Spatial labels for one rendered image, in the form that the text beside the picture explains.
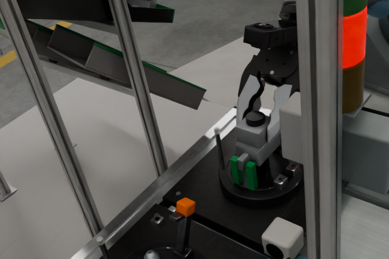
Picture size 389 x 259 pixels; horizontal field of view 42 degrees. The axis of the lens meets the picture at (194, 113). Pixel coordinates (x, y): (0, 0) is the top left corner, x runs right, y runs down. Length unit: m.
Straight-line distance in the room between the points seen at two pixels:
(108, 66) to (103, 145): 0.38
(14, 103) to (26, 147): 2.02
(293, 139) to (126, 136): 0.69
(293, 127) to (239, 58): 0.87
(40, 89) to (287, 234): 0.40
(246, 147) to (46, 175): 0.53
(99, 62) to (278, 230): 0.38
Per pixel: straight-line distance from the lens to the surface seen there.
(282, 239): 0.74
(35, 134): 1.31
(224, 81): 1.32
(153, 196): 0.89
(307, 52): 0.44
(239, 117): 0.79
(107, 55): 0.83
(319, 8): 0.42
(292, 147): 0.57
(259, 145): 0.77
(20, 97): 3.32
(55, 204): 1.09
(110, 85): 0.91
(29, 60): 0.69
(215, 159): 0.90
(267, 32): 0.72
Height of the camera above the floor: 1.56
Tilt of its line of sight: 35 degrees down
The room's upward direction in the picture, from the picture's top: 11 degrees counter-clockwise
